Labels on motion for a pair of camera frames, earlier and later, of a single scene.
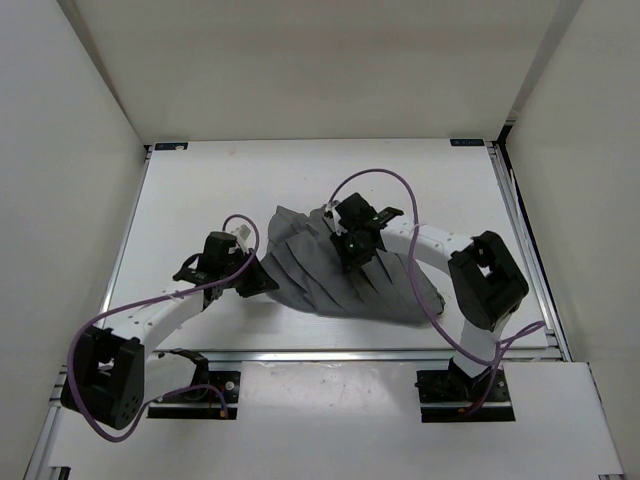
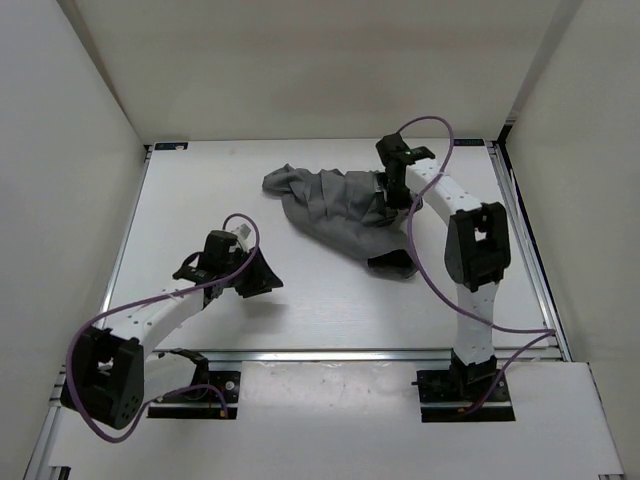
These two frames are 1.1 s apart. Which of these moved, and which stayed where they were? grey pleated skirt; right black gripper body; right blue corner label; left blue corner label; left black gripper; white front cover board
Moved: grey pleated skirt; right black gripper body
Stayed: white front cover board; left blue corner label; right blue corner label; left black gripper
